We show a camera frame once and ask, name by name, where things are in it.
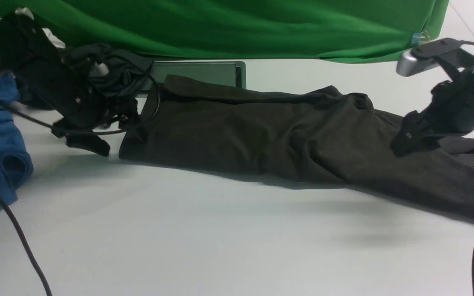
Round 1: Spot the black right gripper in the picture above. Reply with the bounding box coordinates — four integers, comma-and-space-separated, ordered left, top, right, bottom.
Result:
390, 67, 474, 157

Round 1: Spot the blue binder clip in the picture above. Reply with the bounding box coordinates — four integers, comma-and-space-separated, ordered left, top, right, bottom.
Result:
410, 30, 431, 47

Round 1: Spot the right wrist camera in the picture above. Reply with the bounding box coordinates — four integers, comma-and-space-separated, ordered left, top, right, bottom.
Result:
396, 38, 474, 77

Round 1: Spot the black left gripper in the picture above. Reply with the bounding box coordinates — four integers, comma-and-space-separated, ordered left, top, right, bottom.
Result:
15, 21, 143, 157

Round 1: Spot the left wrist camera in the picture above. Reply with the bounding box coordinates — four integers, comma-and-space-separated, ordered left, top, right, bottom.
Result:
88, 62, 110, 78

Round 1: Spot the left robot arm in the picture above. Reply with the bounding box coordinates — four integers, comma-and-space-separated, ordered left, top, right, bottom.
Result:
0, 11, 147, 157

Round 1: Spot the dark teal crumpled garment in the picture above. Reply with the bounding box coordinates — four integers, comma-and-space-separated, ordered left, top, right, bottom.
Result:
59, 43, 154, 97

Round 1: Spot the dark gray long-sleeve shirt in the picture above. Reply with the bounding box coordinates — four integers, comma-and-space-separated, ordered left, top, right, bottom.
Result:
119, 75, 474, 219

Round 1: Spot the green backdrop cloth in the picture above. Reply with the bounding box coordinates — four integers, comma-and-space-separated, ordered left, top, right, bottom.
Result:
0, 0, 449, 64

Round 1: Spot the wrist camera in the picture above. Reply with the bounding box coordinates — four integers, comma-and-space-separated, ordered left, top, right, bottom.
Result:
396, 38, 474, 77
88, 62, 110, 78

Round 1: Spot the white crumpled garment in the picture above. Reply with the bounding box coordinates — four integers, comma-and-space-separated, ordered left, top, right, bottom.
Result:
0, 7, 66, 49

